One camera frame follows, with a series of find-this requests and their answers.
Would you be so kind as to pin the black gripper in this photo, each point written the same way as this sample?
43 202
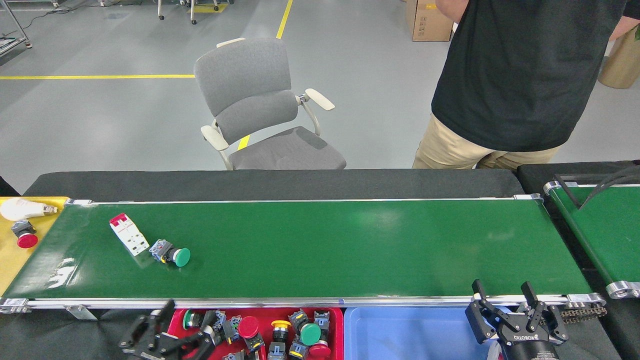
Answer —
527 347
155 351

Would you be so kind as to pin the green push button switch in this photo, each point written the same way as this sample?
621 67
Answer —
187 319
182 257
310 334

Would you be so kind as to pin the white circuit breaker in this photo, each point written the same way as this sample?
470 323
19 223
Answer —
130 236

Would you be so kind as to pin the person's left forearm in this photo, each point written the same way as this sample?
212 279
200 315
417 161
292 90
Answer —
625 27

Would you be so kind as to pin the person's right forearm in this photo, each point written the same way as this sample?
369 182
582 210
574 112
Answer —
450 10

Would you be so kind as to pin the blue plastic tray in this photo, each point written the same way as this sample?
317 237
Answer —
410 335

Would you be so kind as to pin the short green conveyor belt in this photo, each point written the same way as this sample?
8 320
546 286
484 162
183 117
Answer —
615 235

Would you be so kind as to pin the red plastic tray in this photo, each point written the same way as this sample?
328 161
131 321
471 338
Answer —
337 335

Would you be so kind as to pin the yellow plastic tray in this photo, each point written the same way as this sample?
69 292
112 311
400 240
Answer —
20 270

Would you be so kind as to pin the long green conveyor belt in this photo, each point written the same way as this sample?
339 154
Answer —
350 250

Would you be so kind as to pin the white light bulb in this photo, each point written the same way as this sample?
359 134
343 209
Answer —
22 209

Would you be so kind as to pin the person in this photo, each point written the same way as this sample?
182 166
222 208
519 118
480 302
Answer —
525 75

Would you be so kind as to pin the grey fabric office chair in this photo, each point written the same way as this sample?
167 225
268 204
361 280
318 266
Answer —
250 80

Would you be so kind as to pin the tan plant pot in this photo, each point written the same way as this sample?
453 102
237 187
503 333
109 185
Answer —
622 65

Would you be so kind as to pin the brown cardboard box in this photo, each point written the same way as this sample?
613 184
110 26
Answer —
425 22

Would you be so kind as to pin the grey blue switch block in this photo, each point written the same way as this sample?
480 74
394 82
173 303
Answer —
235 356

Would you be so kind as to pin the white wheeled cart frame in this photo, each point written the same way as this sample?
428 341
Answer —
192 12

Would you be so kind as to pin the metal rack frame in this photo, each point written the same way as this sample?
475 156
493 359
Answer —
10 45

